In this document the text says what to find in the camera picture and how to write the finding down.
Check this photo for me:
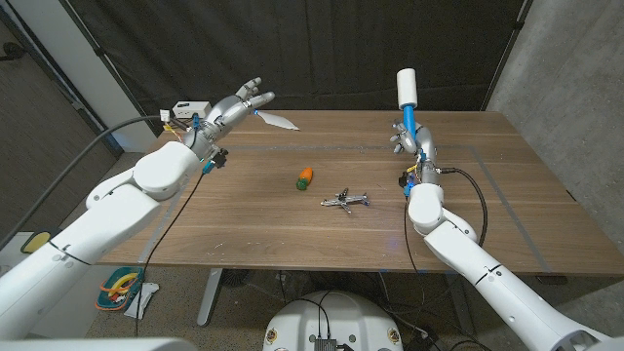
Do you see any orange green toy carrot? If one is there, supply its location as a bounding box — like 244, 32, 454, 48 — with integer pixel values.
295, 167, 314, 191

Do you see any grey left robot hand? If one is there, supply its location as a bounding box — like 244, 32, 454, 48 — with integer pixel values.
183, 76, 276, 161

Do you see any white power outlet box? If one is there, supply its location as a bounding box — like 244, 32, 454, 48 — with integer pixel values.
172, 100, 214, 120

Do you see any grey table leg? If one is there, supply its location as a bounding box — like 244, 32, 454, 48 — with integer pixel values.
444, 272, 477, 337
197, 267, 225, 327

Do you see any white lint roller sheet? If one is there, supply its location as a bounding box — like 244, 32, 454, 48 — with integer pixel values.
255, 110, 301, 132

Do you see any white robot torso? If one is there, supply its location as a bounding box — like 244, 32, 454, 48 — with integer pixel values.
262, 291, 405, 351

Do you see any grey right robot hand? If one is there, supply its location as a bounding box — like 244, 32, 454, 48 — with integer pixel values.
389, 120, 443, 185

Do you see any white lint roller blue handle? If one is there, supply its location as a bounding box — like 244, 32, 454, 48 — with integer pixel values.
396, 67, 419, 142

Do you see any black backdrop stand pole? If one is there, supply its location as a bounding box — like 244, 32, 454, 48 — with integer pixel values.
58, 0, 160, 137
480, 0, 533, 112

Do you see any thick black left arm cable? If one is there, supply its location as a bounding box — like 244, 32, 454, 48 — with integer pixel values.
0, 115, 165, 250

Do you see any yellow black foot pedal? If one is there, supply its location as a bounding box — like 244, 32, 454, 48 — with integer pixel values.
19, 229, 62, 254

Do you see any black backdrop curtain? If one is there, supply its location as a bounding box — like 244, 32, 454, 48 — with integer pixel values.
65, 0, 527, 136

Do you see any silver toy airplane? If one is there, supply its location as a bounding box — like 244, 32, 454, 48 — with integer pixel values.
320, 187, 371, 215

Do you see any black floor adapter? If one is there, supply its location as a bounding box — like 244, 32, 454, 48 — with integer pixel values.
403, 331, 443, 351

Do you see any white floor device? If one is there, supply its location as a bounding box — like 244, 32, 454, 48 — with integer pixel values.
124, 282, 161, 321

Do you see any teal orange yellow floor object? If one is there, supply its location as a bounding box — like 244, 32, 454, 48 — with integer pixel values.
95, 266, 146, 312

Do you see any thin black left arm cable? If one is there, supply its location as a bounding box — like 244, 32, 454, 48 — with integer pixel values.
134, 170, 207, 337

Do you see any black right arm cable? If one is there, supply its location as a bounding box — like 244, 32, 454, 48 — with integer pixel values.
436, 167, 489, 248

